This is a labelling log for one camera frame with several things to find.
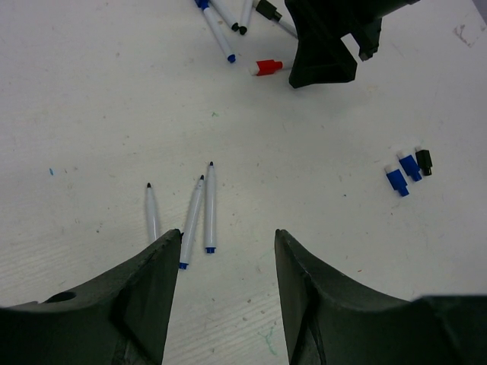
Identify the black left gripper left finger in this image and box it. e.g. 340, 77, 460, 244
1, 229, 181, 364

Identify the black marker diagonal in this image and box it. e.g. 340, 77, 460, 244
239, 0, 253, 35

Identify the black marker right vertical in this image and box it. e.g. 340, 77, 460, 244
253, 0, 298, 38

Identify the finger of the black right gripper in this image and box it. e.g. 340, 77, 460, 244
285, 1, 357, 88
340, 1, 382, 61

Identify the blue marker pen body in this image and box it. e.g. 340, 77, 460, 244
204, 161, 217, 254

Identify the black pen cap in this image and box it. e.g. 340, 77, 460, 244
415, 146, 433, 176

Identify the black marker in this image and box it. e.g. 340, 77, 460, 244
210, 0, 240, 32
146, 182, 160, 243

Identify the blue pen cap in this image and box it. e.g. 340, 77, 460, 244
396, 151, 422, 182
384, 165, 409, 197

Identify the red marker pen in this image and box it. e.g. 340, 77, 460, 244
249, 59, 294, 76

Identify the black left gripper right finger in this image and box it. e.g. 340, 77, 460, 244
275, 230, 486, 364

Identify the blue marker pen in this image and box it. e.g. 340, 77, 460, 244
179, 175, 205, 270
195, 0, 236, 63

